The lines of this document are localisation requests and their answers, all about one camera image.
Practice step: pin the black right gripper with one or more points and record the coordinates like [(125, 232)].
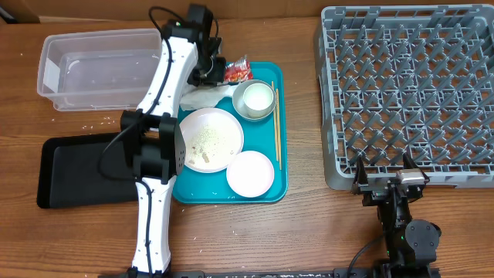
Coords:
[(375, 193)]

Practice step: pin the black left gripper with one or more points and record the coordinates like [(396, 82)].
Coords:
[(218, 75)]

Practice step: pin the red snack wrapper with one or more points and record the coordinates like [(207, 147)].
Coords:
[(239, 71)]

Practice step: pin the white napkin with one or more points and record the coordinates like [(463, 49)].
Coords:
[(198, 97)]

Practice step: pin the grey bowl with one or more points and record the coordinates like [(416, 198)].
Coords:
[(238, 103)]

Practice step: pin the white paper cup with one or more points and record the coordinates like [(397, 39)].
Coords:
[(258, 99)]

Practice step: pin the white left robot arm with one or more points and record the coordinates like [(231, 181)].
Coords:
[(153, 145)]

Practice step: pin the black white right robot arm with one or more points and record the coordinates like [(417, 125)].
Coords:
[(411, 244)]

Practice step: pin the grey dishwasher rack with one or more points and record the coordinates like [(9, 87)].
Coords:
[(407, 81)]

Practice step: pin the large white dirty plate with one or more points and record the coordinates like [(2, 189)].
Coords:
[(213, 137)]

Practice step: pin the wooden chopstick right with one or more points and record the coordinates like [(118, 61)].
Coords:
[(278, 132)]

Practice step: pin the wooden chopstick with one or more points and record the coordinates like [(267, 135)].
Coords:
[(275, 121), (278, 132)]

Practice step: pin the wooden chopstick left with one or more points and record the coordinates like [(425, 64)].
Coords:
[(275, 121)]

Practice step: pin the teal plastic tray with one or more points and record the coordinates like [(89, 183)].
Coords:
[(194, 188)]

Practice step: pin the clear plastic bin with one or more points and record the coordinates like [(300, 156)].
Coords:
[(105, 70)]

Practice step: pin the black tray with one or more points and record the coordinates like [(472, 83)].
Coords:
[(68, 175)]

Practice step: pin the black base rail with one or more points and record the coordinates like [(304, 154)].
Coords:
[(336, 273)]

